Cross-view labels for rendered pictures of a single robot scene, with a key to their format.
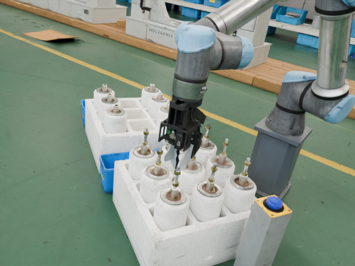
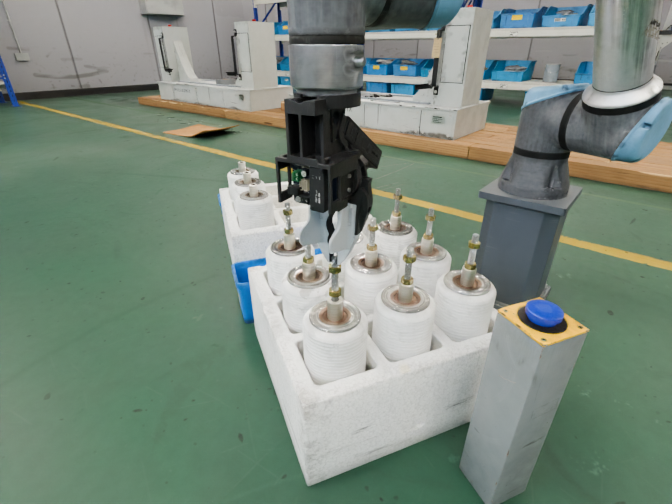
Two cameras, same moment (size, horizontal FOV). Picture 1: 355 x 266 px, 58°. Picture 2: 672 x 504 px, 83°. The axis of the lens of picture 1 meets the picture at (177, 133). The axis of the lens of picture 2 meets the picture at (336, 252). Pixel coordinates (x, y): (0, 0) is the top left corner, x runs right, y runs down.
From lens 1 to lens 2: 0.35 m
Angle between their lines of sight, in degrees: 7
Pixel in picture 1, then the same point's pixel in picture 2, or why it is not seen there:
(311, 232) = (601, 366)
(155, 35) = not seen: hidden behind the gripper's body
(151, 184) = (298, 298)
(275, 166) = (522, 256)
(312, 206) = (593, 320)
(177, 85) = (295, 60)
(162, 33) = not seen: hidden behind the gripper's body
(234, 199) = (456, 315)
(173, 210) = (334, 343)
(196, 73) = (332, 13)
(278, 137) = (524, 204)
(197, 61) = not seen: outside the picture
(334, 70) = (634, 47)
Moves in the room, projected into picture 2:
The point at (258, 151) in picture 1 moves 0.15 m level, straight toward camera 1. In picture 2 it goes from (489, 235) to (483, 263)
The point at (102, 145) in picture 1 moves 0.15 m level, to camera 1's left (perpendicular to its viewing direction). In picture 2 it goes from (237, 248) to (181, 245)
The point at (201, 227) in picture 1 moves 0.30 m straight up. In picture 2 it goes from (394, 373) to (415, 169)
